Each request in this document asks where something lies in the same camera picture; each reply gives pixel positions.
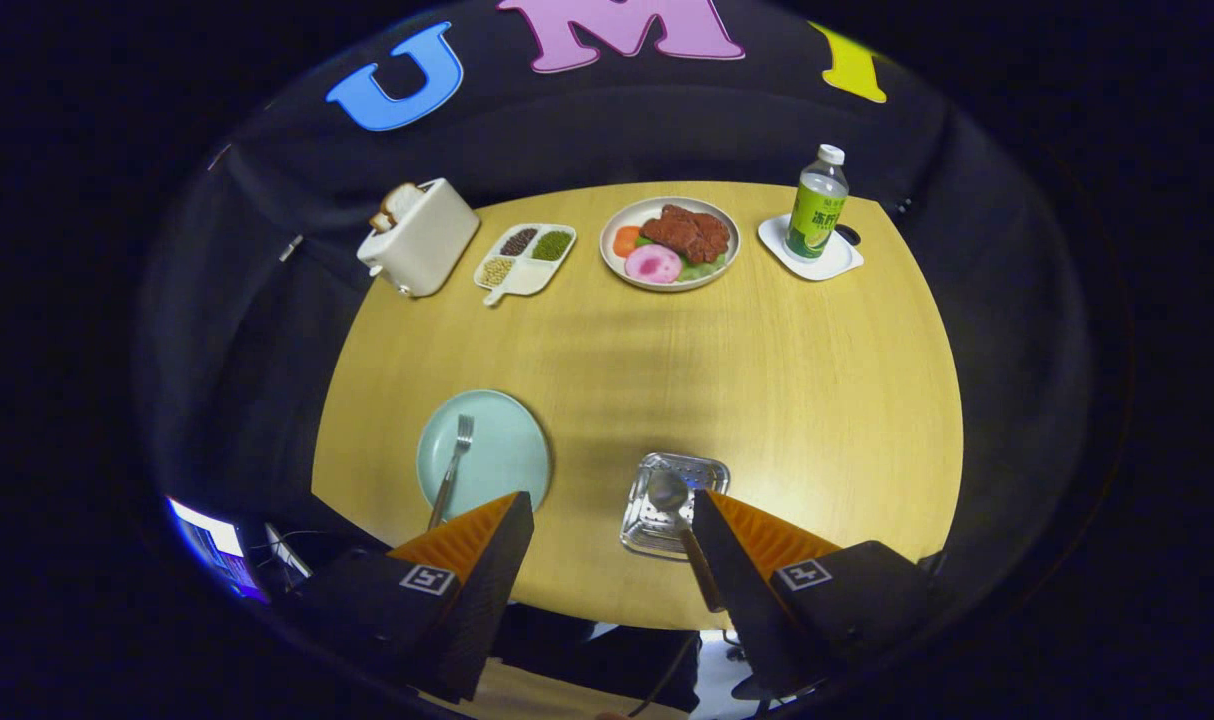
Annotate white desk device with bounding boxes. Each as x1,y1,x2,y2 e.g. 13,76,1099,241
265,522,314,581

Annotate pale green round plate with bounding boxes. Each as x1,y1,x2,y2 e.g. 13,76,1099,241
416,389,552,523

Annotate white round food plate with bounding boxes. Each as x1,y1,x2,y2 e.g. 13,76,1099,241
599,196,742,293

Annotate person's dark clothing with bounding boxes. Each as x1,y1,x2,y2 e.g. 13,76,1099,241
492,603,703,713

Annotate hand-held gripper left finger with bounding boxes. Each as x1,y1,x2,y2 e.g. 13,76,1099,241
285,490,536,705

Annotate brown meat steak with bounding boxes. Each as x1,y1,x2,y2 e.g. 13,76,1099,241
639,204,732,265

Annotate white square coaster tray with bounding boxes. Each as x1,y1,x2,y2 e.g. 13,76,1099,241
757,213,865,282

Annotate metal spoon with dark handle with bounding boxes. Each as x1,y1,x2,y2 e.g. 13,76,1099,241
647,470,726,613

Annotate perforated metal tray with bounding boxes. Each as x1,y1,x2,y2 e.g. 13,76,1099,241
620,451,731,561

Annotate lit computer screen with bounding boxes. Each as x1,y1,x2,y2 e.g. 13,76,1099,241
167,497,268,603

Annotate pink round food slice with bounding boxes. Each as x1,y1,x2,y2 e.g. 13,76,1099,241
624,243,684,285

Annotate black cable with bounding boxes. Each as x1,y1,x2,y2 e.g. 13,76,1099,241
627,630,700,719

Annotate metal fork with dark handle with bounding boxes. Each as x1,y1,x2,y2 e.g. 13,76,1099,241
427,414,475,531

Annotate green label drink bottle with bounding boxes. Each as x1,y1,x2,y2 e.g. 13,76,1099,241
784,144,851,263

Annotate toast bread slices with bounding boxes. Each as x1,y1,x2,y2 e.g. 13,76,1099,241
369,183,423,234

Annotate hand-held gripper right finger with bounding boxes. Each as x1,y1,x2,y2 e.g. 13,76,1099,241
691,490,943,701

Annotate white divided dish with beans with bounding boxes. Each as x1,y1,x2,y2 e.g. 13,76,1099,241
473,223,578,307

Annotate white toaster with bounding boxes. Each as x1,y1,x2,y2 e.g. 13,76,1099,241
356,178,481,299

